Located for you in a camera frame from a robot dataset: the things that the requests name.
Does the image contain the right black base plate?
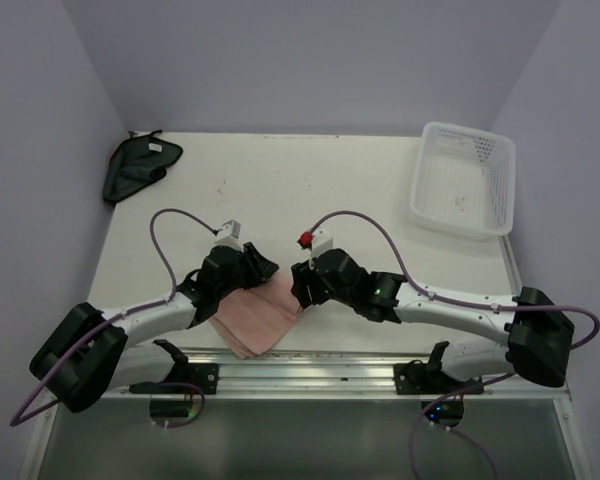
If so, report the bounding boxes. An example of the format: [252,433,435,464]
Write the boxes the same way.
[393,360,484,395]

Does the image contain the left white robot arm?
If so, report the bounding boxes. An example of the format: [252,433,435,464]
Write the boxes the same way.
[29,242,279,413]

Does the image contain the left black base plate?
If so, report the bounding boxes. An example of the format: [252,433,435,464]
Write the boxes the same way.
[167,362,219,395]

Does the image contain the white plastic basket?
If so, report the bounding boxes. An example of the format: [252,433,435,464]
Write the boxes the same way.
[409,122,516,241]

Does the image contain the aluminium mounting rail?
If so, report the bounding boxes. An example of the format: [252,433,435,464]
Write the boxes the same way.
[99,349,566,401]

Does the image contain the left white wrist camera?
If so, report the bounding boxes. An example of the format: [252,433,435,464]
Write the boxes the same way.
[214,220,242,251]

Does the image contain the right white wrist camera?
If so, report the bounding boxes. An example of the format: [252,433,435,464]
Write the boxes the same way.
[297,228,333,258]

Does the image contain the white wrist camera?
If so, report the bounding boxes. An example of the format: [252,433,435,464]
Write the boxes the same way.
[214,220,242,251]
[297,228,333,258]

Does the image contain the black cloth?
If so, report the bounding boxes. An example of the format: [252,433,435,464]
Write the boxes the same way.
[102,130,184,205]

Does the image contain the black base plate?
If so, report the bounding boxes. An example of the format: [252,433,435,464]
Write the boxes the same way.
[393,360,484,395]
[167,362,219,395]

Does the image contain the pink towel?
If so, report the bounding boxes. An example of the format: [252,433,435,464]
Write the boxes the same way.
[210,272,303,359]

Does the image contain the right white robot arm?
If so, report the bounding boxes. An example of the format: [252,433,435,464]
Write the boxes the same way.
[291,249,575,393]

